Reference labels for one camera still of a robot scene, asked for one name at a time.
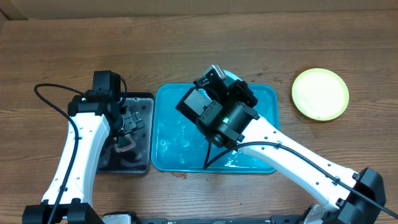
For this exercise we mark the teal plastic tray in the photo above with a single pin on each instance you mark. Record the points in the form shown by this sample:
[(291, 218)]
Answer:
[(177, 145)]

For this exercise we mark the light blue plate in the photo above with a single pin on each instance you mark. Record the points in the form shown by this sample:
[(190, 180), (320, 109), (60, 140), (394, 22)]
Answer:
[(230, 78)]

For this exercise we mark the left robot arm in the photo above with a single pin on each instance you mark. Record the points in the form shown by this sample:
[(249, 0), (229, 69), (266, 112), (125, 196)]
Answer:
[(94, 117)]

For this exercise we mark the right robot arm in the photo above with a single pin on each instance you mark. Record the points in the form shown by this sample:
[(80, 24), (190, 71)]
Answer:
[(225, 115)]

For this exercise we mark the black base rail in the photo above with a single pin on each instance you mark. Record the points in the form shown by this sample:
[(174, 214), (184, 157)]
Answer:
[(217, 221)]

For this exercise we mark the black water tray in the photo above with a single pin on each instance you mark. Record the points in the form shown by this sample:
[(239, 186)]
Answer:
[(136, 160)]

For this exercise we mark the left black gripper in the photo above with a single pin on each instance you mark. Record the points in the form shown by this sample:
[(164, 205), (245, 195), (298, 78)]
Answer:
[(133, 120)]

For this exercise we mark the yellow plate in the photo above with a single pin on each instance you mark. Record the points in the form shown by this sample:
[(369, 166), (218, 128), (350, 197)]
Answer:
[(320, 94)]

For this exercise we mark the pink green sponge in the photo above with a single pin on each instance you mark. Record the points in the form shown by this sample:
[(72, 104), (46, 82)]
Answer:
[(125, 143)]

